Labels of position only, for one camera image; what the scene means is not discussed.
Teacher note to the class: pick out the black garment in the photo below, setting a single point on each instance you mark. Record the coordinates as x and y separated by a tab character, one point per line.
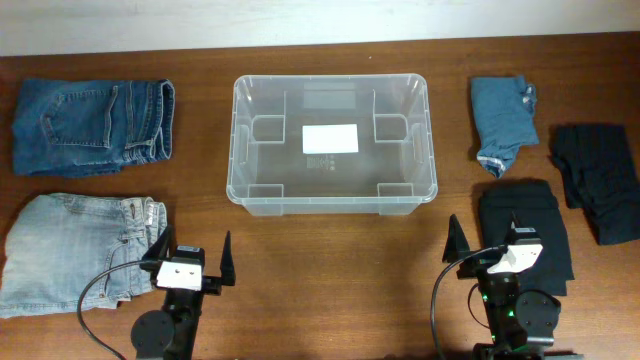
535	206
599	177

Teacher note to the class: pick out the light blue folded jeans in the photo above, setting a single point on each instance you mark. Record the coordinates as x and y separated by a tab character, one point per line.
67	252

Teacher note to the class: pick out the dark blue folded jeans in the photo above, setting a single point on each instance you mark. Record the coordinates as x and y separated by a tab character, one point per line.
89	128

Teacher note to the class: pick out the teal blue shirt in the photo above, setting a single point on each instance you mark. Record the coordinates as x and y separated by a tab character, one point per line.
503	111

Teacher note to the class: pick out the clear plastic storage container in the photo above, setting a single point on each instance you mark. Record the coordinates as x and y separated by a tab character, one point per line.
393	173

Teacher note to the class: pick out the white label in container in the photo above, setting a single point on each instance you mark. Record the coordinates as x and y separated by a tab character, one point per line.
330	139

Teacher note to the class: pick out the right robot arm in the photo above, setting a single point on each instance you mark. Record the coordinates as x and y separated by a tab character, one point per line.
521	322

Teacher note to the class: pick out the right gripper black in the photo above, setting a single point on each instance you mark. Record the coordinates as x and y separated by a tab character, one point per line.
453	246

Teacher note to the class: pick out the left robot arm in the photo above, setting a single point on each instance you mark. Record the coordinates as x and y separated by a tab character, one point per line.
170	332

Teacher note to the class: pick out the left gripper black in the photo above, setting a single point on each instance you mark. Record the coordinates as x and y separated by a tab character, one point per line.
210	285

